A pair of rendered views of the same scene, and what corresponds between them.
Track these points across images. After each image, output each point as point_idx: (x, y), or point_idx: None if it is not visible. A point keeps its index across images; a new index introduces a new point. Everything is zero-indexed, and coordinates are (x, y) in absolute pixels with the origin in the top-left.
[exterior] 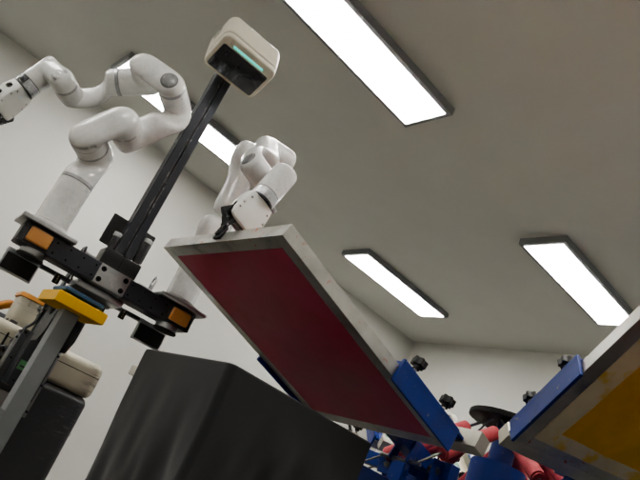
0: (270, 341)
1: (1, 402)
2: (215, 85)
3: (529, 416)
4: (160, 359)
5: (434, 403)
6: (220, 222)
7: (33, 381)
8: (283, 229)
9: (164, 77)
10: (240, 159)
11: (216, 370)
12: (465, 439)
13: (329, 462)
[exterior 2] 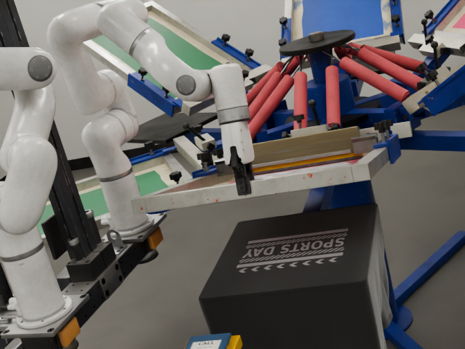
0: None
1: None
2: None
3: (449, 97)
4: (242, 302)
5: (395, 140)
6: (112, 127)
7: None
8: (361, 171)
9: (32, 70)
10: (75, 43)
11: (349, 292)
12: (398, 133)
13: (380, 246)
